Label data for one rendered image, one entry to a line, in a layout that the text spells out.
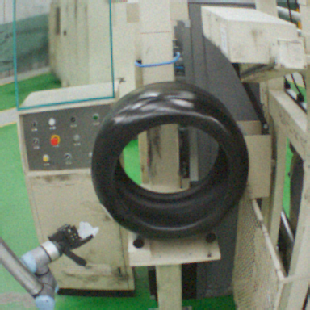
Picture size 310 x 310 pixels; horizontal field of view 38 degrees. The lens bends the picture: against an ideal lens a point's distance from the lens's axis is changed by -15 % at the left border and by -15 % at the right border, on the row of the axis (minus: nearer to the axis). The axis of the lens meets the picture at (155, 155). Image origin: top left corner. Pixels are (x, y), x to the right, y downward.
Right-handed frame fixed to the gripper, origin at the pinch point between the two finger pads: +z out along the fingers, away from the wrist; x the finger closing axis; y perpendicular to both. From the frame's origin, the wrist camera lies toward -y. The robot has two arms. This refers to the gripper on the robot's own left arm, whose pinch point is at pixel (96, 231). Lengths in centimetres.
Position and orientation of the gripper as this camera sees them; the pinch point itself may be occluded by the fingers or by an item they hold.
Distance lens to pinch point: 180.5
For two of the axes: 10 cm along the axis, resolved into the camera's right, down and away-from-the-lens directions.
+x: -5.8, 0.7, 8.1
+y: -3.7, -9.1, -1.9
